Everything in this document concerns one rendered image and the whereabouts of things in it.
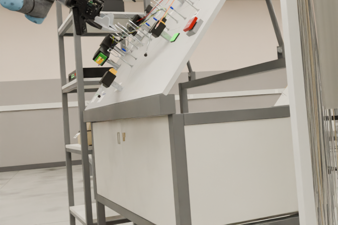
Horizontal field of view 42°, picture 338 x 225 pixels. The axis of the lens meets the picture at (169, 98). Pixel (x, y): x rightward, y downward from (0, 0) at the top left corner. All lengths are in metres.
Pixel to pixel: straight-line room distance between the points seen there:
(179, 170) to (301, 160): 0.46
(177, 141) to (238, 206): 0.32
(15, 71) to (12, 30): 0.80
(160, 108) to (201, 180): 0.28
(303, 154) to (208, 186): 0.47
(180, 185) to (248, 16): 8.96
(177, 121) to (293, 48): 0.49
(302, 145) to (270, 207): 0.55
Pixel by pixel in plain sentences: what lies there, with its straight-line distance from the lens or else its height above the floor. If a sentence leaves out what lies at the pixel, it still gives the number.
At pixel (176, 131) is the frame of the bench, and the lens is 1.44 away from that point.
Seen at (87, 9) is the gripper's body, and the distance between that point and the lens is 1.75.
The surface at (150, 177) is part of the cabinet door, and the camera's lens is 1.68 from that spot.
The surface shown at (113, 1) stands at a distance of 2.85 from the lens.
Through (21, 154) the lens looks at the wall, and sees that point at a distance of 9.19.
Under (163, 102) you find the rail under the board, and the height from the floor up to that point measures 0.84.
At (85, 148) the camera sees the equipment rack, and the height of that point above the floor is 0.65.
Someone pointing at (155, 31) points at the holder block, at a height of 1.13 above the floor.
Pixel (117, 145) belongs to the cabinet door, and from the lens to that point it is 2.06.
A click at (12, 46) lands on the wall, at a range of 9.35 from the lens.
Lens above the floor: 0.79
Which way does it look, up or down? 3 degrees up
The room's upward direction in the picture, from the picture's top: 4 degrees counter-clockwise
